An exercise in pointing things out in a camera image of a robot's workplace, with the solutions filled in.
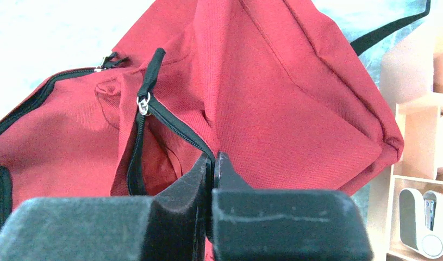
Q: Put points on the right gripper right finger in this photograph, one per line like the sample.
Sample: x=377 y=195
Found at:
x=254 y=224

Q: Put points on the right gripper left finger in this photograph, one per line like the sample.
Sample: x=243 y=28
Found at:
x=167 y=226

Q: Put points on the red backpack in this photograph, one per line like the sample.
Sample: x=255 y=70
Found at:
x=275 y=85

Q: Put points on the white stapler in organizer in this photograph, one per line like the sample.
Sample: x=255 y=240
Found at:
x=421 y=221

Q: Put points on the orange plastic file organizer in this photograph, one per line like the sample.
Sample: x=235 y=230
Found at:
x=411 y=80

